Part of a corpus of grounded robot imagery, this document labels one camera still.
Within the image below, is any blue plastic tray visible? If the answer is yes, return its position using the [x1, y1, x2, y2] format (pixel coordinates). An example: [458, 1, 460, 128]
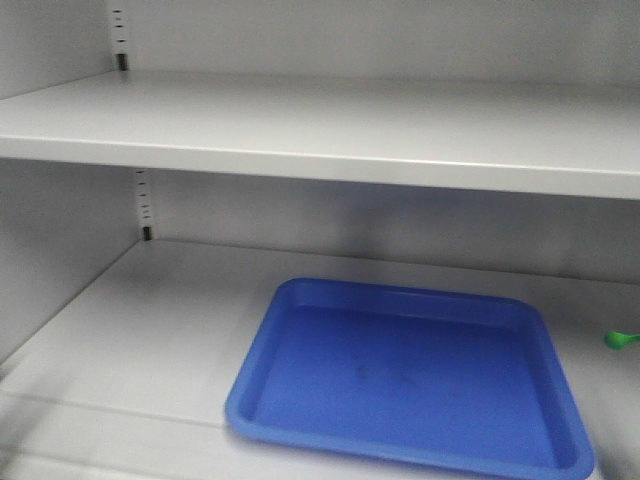
[225, 278, 596, 479]

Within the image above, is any grey cabinet upper shelf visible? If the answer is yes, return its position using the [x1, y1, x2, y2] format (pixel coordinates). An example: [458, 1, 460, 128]
[1, 71, 639, 200]

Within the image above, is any green plastic spoon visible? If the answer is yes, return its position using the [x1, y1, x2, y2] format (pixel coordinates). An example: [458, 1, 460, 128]
[604, 331, 640, 351]

